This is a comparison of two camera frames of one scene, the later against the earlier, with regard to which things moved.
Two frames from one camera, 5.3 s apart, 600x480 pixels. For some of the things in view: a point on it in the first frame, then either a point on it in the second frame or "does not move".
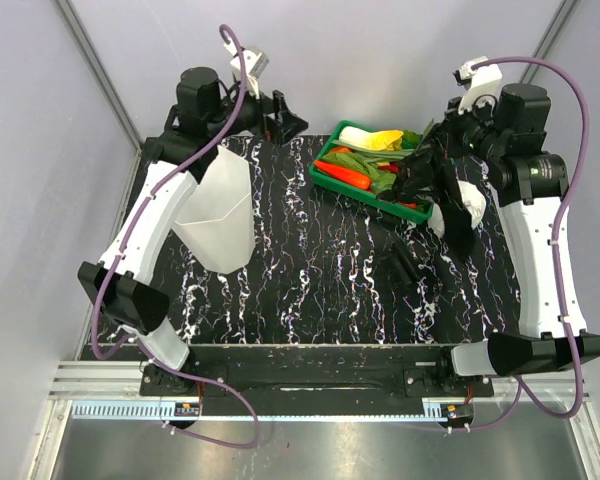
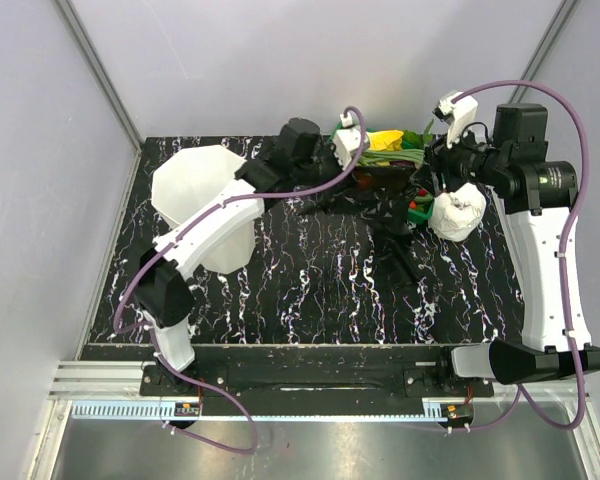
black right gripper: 449,127 to 440,159
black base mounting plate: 329,381 does not move
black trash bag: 428,173 to 385,207
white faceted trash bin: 216,224 does not move
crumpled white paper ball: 474,202 does not move
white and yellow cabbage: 390,140 does not move
